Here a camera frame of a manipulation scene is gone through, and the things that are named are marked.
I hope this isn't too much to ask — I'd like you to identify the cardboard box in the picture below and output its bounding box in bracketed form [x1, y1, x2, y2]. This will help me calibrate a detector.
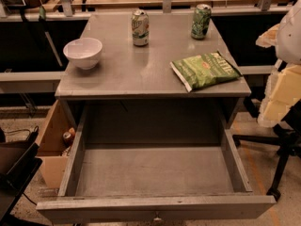
[36, 101, 75, 188]

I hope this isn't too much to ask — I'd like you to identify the white ceramic bowl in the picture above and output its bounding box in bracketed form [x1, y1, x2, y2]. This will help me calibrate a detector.
[63, 38, 103, 70]

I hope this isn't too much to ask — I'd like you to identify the grey cabinet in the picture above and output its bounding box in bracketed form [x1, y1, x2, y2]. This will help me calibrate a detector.
[55, 11, 252, 130]

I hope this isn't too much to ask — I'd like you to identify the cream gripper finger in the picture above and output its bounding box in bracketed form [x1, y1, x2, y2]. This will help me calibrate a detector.
[257, 64, 301, 127]
[256, 24, 279, 48]

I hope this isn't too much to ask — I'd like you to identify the dark green soda can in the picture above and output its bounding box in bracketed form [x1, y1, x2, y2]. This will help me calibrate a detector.
[191, 4, 212, 40]

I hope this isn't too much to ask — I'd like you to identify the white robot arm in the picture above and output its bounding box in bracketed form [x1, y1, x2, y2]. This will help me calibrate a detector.
[256, 0, 301, 127]

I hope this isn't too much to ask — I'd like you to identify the can in cardboard box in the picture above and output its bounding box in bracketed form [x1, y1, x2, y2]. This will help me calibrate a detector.
[62, 132, 72, 144]

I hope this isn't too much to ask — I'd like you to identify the black office chair base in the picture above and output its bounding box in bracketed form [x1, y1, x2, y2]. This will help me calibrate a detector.
[232, 95, 301, 202]

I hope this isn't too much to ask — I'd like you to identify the black equipment at left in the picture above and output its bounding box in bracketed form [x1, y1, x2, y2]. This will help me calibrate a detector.
[0, 127, 41, 226]

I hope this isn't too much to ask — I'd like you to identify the grey open top drawer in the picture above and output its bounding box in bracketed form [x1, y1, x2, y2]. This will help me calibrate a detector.
[37, 103, 275, 224]

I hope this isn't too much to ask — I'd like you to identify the green chip bag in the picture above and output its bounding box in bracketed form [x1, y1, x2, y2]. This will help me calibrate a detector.
[170, 52, 242, 92]

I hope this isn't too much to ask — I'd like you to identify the white green 7up can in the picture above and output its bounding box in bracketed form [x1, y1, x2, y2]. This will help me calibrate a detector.
[132, 9, 149, 46]

